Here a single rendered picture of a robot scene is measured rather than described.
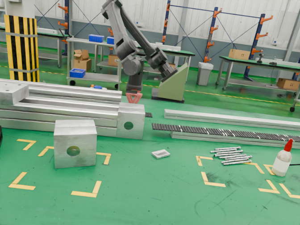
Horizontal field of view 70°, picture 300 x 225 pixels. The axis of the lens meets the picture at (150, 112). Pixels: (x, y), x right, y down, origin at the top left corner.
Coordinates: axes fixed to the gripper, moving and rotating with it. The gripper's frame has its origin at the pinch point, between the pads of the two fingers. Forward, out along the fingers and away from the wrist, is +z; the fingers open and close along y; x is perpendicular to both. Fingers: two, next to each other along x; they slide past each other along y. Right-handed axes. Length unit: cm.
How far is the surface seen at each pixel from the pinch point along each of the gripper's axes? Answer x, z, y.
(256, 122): 58, 3, 2
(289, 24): 537, -116, -700
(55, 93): -31.0, -2.9, 5.2
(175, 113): 19.1, 1.6, 2.0
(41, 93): -36.9, -2.0, 4.1
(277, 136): 57, 1, 19
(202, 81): 186, 73, -454
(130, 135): -0.3, 3.4, 24.1
